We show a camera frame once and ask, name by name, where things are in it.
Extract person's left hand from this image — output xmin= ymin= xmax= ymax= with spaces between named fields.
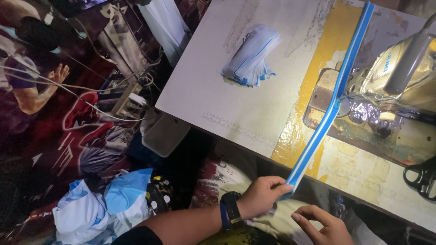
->
xmin=238 ymin=176 xmax=294 ymax=221

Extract person's right hand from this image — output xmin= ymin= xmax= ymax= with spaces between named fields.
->
xmin=291 ymin=205 xmax=355 ymax=245

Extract blue white fabric strip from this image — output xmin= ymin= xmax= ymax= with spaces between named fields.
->
xmin=281 ymin=1 xmax=375 ymax=199

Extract black smartwatch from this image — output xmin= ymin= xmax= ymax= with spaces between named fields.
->
xmin=220 ymin=191 xmax=245 ymax=228

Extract white yellow printed garment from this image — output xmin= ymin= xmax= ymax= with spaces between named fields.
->
xmin=191 ymin=157 xmax=387 ymax=245

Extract blue wristband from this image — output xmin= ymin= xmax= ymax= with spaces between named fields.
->
xmin=220 ymin=203 xmax=230 ymax=231

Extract black scissors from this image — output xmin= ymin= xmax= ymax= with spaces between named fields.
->
xmin=403 ymin=155 xmax=436 ymax=202

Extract grey plastic tray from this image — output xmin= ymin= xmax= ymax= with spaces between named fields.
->
xmin=141 ymin=114 xmax=191 ymax=158

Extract beige industrial sewing machine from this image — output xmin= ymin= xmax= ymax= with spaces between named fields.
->
xmin=303 ymin=13 xmax=436 ymax=167

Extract stack of white blue fabric pieces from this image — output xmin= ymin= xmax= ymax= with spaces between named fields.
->
xmin=220 ymin=24 xmax=282 ymax=88

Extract black sleeve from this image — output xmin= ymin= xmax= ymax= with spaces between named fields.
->
xmin=112 ymin=226 xmax=164 ymax=245

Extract heap of blue white cloth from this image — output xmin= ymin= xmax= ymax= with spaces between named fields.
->
xmin=51 ymin=168 xmax=154 ymax=245

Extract white charger plug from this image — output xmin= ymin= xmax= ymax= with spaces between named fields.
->
xmin=129 ymin=93 xmax=148 ymax=107

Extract beige power strip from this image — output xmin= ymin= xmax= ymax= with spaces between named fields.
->
xmin=111 ymin=83 xmax=148 ymax=120

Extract white hanging cloth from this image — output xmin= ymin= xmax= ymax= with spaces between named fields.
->
xmin=137 ymin=0 xmax=192 ymax=67

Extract printed dark red banner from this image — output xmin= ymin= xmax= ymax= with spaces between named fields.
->
xmin=0 ymin=0 xmax=212 ymax=245

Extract white cable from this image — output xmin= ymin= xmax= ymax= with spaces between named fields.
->
xmin=0 ymin=65 xmax=150 ymax=122
xmin=0 ymin=70 xmax=155 ymax=93

